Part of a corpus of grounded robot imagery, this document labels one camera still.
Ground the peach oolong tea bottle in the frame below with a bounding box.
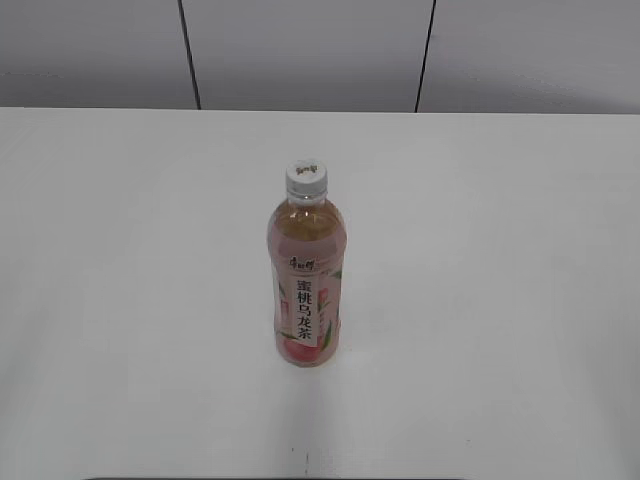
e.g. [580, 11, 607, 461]
[267, 195, 347, 368]

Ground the white bottle cap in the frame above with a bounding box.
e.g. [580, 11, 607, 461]
[285, 159, 328, 197]

